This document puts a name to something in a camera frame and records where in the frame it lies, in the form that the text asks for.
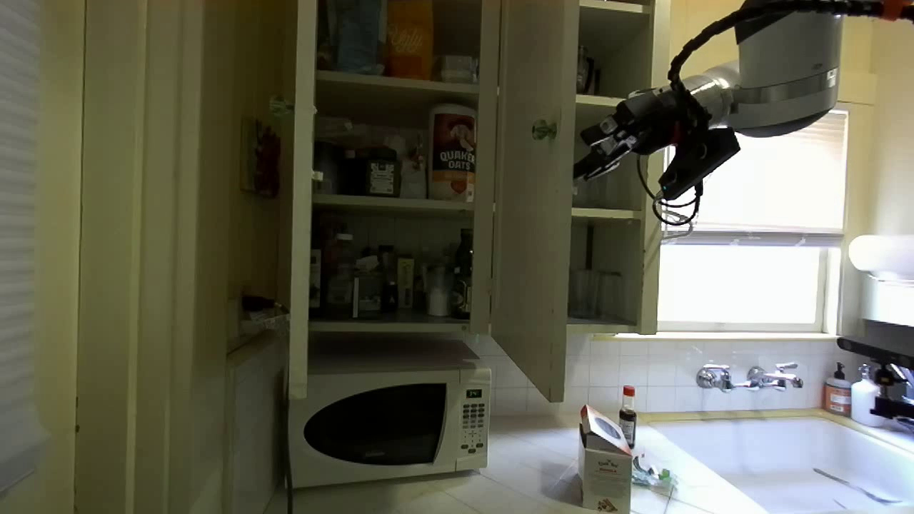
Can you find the chrome wall faucet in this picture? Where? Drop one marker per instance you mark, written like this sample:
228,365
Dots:
745,376

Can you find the soy sauce bottle red cap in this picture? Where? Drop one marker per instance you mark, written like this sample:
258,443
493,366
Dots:
628,418

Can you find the dark red hanging pouch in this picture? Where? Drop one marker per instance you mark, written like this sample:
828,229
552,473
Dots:
264,165

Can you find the orange box on shelf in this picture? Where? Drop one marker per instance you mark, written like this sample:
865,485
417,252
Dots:
410,39

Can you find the white door blind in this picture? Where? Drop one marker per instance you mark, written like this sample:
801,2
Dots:
17,238

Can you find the blue food bag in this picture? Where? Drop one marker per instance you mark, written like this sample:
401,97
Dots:
353,35

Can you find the white plastic bottle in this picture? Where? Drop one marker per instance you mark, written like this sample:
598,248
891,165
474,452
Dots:
864,402

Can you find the cream cabinet door with knob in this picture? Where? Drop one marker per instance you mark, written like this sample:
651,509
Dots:
531,248

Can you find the white panel room door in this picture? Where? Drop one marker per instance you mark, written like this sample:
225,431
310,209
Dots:
58,288

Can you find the dark glass bottle with label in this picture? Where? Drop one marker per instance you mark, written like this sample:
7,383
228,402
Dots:
461,288

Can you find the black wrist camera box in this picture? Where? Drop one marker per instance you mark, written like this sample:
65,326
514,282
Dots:
700,162

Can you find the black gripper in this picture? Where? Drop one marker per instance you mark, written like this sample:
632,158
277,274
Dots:
661,119

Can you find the white orange carton box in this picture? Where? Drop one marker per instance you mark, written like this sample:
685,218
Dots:
607,473

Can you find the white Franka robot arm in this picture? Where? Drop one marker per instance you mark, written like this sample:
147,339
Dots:
790,68

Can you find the white shaker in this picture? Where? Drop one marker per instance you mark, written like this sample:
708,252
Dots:
438,299

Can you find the cream cabinet door without knob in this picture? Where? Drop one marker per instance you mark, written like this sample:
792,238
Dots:
261,248

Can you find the small white food box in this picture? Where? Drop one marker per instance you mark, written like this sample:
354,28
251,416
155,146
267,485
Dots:
413,175

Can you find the tall clear bottle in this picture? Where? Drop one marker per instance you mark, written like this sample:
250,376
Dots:
337,282

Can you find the white window blind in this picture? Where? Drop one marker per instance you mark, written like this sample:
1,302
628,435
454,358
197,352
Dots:
761,182

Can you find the small beige box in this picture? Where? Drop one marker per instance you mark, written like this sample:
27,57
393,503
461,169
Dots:
407,285

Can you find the small white jar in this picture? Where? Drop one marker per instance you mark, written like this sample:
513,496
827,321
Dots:
457,69

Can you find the white framed window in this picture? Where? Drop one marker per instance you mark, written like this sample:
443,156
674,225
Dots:
742,288

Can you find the crumpled clear plastic bag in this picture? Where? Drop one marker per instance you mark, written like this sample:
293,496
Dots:
341,132

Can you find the oats canister with red label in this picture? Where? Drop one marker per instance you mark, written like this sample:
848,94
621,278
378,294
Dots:
453,158

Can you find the white microwave oven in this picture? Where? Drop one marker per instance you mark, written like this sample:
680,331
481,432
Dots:
388,431

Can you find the white paper towel roll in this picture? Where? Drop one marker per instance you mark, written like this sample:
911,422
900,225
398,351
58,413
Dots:
881,256

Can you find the cream wall cabinet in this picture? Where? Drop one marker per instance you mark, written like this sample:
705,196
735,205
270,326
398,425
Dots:
300,238

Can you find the small dark jar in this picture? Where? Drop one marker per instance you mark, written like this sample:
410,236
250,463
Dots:
353,175

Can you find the green glass cabinet knob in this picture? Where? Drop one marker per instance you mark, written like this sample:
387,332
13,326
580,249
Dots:
544,129

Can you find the orange soap dispenser bottle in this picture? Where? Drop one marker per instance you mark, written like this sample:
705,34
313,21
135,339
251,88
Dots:
838,396

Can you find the tin with white label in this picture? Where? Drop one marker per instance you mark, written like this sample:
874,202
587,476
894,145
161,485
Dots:
380,178

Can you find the white sink basin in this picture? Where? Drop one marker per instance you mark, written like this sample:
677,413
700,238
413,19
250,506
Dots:
781,466

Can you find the green food box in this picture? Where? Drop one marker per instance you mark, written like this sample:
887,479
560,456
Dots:
365,289

